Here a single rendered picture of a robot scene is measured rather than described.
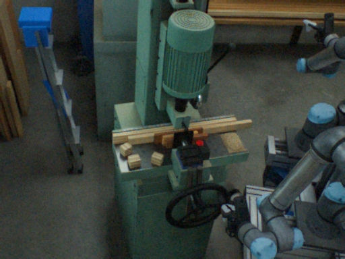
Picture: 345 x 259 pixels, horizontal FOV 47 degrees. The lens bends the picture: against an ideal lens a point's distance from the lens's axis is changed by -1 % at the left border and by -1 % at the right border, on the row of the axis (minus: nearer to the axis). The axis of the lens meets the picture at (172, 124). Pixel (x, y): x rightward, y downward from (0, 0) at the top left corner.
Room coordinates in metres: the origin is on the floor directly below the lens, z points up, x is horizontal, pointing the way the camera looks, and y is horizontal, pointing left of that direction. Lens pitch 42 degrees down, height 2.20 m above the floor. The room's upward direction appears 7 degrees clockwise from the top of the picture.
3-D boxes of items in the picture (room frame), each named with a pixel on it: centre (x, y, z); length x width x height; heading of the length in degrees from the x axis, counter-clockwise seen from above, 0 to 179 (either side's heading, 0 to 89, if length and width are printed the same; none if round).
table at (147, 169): (1.27, -0.07, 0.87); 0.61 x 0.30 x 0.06; 111
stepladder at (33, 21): (1.92, 0.74, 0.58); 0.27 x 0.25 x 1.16; 103
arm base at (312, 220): (1.04, -0.69, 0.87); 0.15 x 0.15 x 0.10
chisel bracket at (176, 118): (1.39, -0.02, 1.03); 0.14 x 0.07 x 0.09; 21
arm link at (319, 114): (1.53, -0.71, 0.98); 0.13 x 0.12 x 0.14; 102
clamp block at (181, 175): (1.19, -0.10, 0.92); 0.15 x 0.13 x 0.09; 111
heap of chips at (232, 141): (1.38, -0.29, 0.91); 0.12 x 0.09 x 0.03; 21
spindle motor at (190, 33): (1.37, -0.03, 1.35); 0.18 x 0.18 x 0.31
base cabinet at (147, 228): (1.48, 0.02, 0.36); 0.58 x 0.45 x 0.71; 21
